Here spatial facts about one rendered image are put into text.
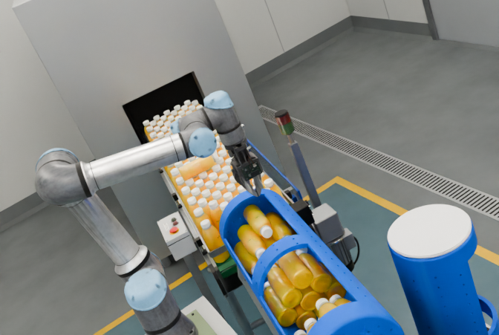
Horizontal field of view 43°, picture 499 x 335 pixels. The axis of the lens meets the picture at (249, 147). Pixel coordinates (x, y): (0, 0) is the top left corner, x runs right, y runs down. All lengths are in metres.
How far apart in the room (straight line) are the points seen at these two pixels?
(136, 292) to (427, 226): 0.99
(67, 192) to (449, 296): 1.26
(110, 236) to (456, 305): 1.14
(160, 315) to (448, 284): 0.93
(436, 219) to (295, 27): 5.16
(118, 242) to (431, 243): 0.99
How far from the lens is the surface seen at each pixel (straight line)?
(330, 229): 2.79
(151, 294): 1.82
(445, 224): 2.22
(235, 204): 2.35
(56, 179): 1.70
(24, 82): 6.31
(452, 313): 2.28
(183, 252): 2.64
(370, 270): 3.79
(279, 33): 7.11
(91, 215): 1.86
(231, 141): 1.85
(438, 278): 2.17
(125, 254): 1.92
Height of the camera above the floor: 2.36
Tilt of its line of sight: 25 degrees down
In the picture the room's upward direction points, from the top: 23 degrees counter-clockwise
